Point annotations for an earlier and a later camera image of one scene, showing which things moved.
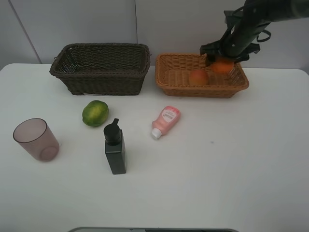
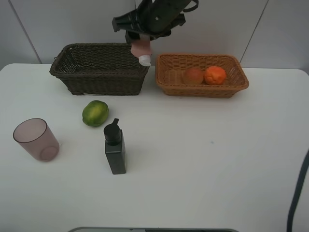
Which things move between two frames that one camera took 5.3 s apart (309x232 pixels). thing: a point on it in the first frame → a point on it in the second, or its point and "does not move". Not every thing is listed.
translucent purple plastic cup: (34, 136) does not move
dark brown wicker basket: (104, 68) does not move
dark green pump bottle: (115, 147) does not move
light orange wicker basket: (172, 72) does not move
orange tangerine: (222, 66) → (215, 75)
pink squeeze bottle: (170, 116) → (142, 49)
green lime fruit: (95, 113) does not move
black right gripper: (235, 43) → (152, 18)
